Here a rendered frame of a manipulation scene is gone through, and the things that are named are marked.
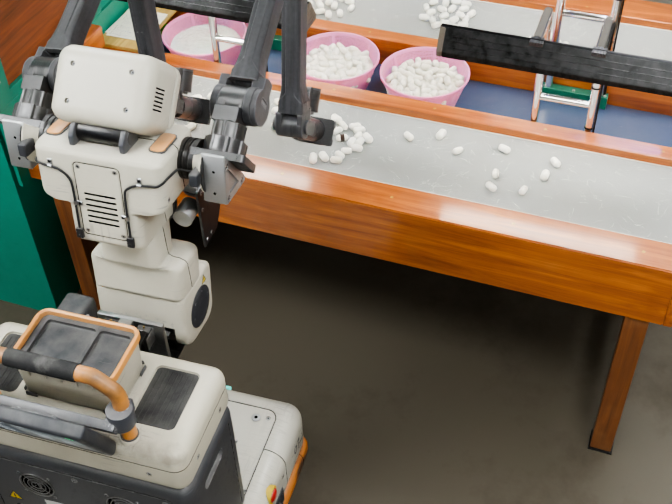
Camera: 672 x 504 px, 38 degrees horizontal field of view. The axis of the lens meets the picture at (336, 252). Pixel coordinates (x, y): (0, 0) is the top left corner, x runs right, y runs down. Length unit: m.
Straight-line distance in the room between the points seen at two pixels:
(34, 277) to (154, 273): 1.16
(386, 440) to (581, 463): 0.56
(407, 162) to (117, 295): 0.87
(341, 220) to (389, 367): 0.71
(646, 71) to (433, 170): 0.60
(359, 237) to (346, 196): 0.13
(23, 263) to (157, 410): 1.34
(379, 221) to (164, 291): 0.61
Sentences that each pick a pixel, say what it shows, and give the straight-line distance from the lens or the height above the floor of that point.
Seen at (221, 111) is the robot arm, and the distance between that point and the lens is 1.97.
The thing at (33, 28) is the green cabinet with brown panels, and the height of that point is 0.96.
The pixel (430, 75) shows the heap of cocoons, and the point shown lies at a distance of 2.95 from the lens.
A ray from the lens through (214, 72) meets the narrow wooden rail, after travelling 2.97.
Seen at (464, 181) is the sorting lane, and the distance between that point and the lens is 2.58.
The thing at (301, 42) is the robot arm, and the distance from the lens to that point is 2.23.
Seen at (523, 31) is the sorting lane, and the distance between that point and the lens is 3.19.
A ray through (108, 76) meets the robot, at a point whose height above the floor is 1.36.
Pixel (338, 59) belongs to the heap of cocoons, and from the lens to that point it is 3.04.
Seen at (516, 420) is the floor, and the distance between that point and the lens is 2.99.
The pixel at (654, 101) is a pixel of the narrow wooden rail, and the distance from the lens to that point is 3.00.
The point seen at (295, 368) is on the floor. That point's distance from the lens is 3.08.
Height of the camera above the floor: 2.40
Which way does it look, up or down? 44 degrees down
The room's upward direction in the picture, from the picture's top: 2 degrees counter-clockwise
